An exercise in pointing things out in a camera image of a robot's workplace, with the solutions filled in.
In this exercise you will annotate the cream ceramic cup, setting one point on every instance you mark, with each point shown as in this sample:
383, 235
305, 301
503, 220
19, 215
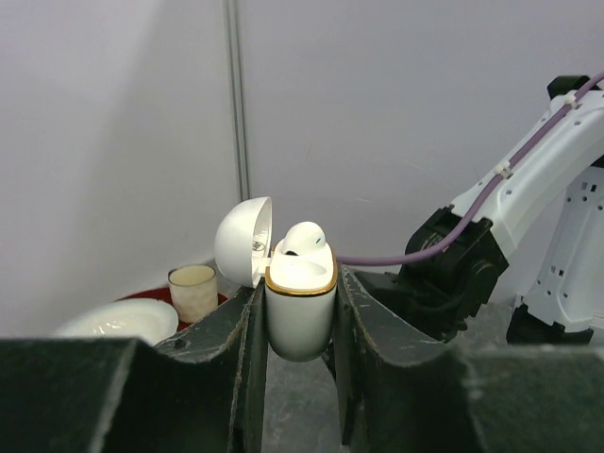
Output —
194, 292

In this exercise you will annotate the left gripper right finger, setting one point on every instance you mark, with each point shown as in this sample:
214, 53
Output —
401, 391

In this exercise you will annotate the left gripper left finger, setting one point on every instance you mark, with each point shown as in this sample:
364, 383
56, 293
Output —
200, 391

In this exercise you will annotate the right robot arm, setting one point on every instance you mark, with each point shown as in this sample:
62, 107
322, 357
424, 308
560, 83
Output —
455, 259

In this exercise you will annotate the red round tray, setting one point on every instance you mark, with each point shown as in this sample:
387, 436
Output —
161, 294

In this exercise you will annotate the white earbud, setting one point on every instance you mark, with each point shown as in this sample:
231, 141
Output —
304, 238

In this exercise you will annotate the white charging case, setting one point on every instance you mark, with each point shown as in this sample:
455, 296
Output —
300, 290

